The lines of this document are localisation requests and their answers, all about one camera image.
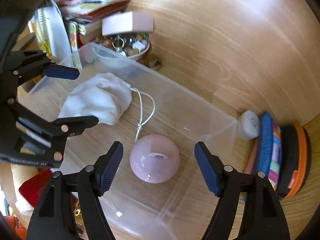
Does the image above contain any pink round piggy bank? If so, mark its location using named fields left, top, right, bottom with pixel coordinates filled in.
left=130, top=134, right=180, bottom=184

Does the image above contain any red velvet pouch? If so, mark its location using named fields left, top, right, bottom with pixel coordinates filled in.
left=18, top=169, right=52, bottom=207

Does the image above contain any left hand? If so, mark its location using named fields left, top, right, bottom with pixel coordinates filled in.
left=1, top=163, right=39, bottom=229

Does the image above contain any white paper folder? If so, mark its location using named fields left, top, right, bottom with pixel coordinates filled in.
left=28, top=0, right=74, bottom=67

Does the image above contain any fruit sticker strip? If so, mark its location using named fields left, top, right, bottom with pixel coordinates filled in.
left=69, top=21, right=82, bottom=69

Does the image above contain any stack of cards and booklets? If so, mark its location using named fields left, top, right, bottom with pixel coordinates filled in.
left=60, top=0, right=131, bottom=44

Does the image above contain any blue patchwork pouch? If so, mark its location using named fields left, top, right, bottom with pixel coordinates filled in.
left=244, top=112, right=282, bottom=190

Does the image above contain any orange black round case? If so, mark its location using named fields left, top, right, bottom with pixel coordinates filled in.
left=276, top=124, right=311, bottom=199

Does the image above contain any white bowl of trinkets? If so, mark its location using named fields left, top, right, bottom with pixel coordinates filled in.
left=93, top=32, right=150, bottom=61

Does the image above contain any small white round container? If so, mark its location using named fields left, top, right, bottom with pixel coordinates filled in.
left=238, top=110, right=260, bottom=141

